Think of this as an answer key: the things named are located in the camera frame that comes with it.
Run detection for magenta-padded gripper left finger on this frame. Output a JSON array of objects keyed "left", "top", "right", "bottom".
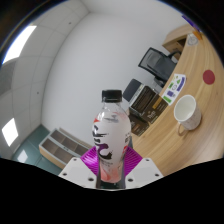
[{"left": 58, "top": 147, "right": 101, "bottom": 188}]

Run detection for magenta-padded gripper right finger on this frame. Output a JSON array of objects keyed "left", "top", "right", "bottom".
[{"left": 120, "top": 146, "right": 164, "bottom": 189}]

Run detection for clear drink bottle pink label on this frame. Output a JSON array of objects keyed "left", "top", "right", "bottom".
[{"left": 91, "top": 89, "right": 132, "bottom": 184}]

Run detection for wooden glass-door cabinet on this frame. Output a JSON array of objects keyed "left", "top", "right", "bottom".
[{"left": 38, "top": 127, "right": 92, "bottom": 170}]

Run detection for small dark brown carton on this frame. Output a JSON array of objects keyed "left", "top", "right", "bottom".
[{"left": 128, "top": 113, "right": 151, "bottom": 138}]

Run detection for brown and tan carton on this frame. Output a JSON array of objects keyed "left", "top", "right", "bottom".
[{"left": 146, "top": 96, "right": 170, "bottom": 125}]

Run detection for dark brown striped carton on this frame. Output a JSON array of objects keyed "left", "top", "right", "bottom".
[{"left": 129, "top": 84, "right": 158, "bottom": 116}]

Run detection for white ceramic mug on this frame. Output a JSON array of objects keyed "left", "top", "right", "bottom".
[{"left": 173, "top": 94, "right": 203, "bottom": 136}]

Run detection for dark padded office chair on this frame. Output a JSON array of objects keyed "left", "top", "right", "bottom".
[{"left": 122, "top": 78, "right": 145, "bottom": 103}]

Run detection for white leaflet green blue print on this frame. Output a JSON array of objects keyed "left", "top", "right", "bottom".
[{"left": 161, "top": 73, "right": 188, "bottom": 107}]

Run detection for black mesh office chair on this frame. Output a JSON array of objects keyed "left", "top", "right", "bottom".
[{"left": 138, "top": 46, "right": 183, "bottom": 88}]

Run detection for flat round red coaster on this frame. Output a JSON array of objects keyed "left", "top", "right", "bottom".
[{"left": 202, "top": 69, "right": 216, "bottom": 85}]

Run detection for wooden side desk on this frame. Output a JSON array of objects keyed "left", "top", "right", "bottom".
[{"left": 162, "top": 23, "right": 201, "bottom": 61}]

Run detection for ceiling lights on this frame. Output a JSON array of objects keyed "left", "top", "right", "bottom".
[{"left": 1, "top": 24, "right": 38, "bottom": 161}]

